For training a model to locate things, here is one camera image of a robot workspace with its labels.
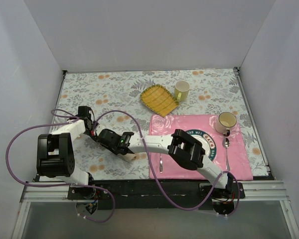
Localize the beige cloth napkin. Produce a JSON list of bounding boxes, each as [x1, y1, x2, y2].
[[122, 153, 137, 162]]

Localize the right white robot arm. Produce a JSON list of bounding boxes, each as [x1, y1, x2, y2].
[[95, 129, 234, 198]]

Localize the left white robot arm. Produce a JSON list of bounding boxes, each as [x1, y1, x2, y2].
[[36, 119, 96, 199]]

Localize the floral tablecloth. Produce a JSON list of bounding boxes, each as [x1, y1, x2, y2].
[[57, 69, 270, 180]]

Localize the silver fork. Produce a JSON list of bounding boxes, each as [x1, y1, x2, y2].
[[159, 154, 163, 173]]

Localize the yellow woven bamboo tray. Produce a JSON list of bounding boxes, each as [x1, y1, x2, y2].
[[140, 84, 179, 118]]

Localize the yellow green mug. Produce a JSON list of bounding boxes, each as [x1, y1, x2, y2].
[[174, 80, 190, 102]]

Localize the green rimmed white plate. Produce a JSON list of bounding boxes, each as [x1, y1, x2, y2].
[[186, 129, 217, 161]]

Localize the silver spoon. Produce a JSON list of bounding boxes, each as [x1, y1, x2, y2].
[[223, 137, 231, 171]]

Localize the pink mug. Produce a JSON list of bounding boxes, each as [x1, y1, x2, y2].
[[214, 112, 237, 137]]

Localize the pink placemat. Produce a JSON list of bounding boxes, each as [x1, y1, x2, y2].
[[149, 115, 253, 181]]

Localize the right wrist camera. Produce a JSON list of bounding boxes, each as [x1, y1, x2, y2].
[[97, 129, 122, 148]]

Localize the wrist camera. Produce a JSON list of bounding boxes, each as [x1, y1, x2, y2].
[[97, 129, 122, 148], [77, 106, 94, 120]]

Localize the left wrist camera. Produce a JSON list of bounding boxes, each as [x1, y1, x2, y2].
[[77, 106, 94, 120]]

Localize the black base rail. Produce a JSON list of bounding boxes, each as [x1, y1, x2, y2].
[[67, 179, 245, 210]]

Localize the aluminium frame rail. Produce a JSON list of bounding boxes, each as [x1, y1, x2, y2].
[[20, 180, 290, 203]]

